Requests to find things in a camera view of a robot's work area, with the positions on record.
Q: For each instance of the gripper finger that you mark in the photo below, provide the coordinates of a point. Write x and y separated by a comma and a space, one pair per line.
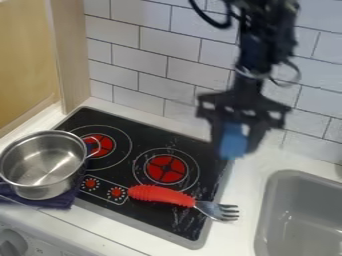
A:
257, 138
217, 136

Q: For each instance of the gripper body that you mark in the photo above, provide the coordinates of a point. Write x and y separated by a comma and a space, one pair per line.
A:
244, 105

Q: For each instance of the blue toy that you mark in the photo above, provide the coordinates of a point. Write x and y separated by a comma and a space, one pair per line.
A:
234, 141

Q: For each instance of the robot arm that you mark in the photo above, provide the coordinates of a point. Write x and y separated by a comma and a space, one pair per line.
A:
262, 40

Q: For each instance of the toy stove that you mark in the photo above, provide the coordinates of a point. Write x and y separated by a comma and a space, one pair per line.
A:
142, 160

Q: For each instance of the toy sink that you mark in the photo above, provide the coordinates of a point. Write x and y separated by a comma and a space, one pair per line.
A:
302, 216

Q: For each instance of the blue cloth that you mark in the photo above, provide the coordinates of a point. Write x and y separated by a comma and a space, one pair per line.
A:
53, 202

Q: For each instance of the silver pot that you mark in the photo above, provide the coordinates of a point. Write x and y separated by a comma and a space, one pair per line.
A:
42, 165

